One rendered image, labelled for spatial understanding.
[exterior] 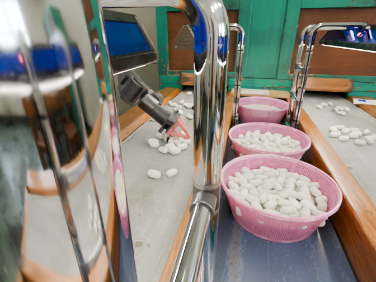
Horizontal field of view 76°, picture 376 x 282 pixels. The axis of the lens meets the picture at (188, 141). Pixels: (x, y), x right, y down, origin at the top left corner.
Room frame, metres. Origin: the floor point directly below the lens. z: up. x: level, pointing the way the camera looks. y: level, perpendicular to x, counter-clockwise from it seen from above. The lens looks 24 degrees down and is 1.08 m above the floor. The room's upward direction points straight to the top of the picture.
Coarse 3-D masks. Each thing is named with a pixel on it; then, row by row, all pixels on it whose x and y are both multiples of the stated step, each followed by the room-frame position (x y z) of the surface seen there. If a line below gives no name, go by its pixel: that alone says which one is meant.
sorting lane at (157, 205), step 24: (192, 96) 1.44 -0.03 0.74; (192, 120) 0.99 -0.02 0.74; (144, 144) 0.74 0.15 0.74; (192, 144) 0.74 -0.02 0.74; (144, 168) 0.58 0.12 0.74; (168, 168) 0.58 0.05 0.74; (192, 168) 0.58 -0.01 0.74; (144, 192) 0.47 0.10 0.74; (168, 192) 0.47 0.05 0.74; (144, 216) 0.39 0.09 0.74; (168, 216) 0.39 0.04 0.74; (144, 240) 0.33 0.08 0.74; (168, 240) 0.33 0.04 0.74; (144, 264) 0.28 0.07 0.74
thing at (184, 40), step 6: (186, 24) 0.78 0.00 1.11; (180, 30) 0.78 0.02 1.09; (186, 30) 0.78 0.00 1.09; (192, 30) 0.82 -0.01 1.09; (180, 36) 0.78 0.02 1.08; (186, 36) 0.78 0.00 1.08; (192, 36) 0.77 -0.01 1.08; (174, 42) 0.79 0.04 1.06; (180, 42) 0.78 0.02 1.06; (186, 42) 0.78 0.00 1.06; (192, 42) 0.77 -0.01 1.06; (174, 48) 0.79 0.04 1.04; (180, 48) 0.78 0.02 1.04; (186, 48) 0.78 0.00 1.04; (192, 48) 0.77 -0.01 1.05
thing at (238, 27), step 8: (232, 24) 0.97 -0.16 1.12; (240, 32) 0.96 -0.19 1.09; (240, 40) 0.96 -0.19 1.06; (240, 48) 0.95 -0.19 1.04; (240, 56) 0.95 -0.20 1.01; (240, 64) 0.95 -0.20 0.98; (240, 72) 0.96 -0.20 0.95; (240, 80) 0.96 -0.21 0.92; (240, 88) 0.96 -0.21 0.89; (232, 120) 0.96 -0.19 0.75
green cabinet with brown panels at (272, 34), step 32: (224, 0) 1.53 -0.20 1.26; (256, 0) 1.50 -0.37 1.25; (288, 0) 1.45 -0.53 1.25; (320, 0) 1.42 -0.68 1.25; (352, 0) 1.39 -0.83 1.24; (160, 32) 1.62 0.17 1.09; (256, 32) 1.50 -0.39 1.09; (288, 32) 1.45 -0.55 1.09; (320, 32) 1.43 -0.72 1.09; (160, 64) 1.62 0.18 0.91; (192, 64) 1.58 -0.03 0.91; (256, 64) 1.49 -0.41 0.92; (288, 64) 1.44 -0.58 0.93; (320, 64) 1.42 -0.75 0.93; (352, 64) 1.38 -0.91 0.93
